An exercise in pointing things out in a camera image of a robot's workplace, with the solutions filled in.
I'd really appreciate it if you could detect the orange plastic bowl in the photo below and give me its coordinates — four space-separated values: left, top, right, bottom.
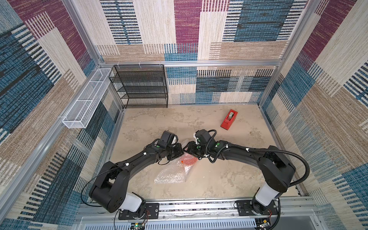
180 153 198 166

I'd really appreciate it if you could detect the clear bubble wrap sheet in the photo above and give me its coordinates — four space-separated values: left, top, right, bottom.
154 151 195 184

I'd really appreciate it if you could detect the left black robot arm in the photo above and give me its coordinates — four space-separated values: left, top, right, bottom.
89 143 184 214

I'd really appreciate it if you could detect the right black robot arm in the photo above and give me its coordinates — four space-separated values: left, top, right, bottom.
184 140 296 207

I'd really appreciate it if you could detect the red tape dispenser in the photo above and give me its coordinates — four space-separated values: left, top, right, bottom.
220 109 238 130

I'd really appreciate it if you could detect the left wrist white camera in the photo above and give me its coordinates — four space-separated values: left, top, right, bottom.
160 130 178 145

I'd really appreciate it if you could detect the black corrugated cable conduit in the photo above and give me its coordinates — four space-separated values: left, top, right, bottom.
252 148 311 187

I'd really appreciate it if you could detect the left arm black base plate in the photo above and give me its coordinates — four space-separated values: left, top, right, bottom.
118 203 160 220

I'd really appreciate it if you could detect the black wire mesh shelf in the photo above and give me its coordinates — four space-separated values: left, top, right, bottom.
110 64 169 109

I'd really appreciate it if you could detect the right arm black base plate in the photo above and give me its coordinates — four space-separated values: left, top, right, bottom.
233 199 279 216

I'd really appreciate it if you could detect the white wire mesh basket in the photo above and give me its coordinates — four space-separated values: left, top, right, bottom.
62 69 112 129

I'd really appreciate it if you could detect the aluminium mounting rail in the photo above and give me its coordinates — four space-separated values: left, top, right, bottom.
72 196 327 230

